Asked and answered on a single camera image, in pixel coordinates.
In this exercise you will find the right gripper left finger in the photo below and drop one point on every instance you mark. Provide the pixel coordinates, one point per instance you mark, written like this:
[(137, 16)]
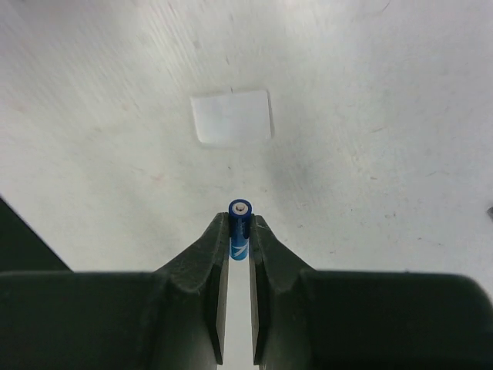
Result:
[(172, 318)]

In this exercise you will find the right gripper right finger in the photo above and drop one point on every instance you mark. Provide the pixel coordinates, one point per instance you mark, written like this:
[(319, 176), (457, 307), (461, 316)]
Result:
[(304, 318)]

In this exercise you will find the blue battery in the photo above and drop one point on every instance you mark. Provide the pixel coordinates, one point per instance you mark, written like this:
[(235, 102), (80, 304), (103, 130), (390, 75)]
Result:
[(239, 217)]

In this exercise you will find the white battery cover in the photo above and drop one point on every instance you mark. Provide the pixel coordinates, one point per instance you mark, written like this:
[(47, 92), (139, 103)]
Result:
[(232, 119)]

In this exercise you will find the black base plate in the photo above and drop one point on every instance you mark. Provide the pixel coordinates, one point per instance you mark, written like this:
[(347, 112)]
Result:
[(21, 249)]

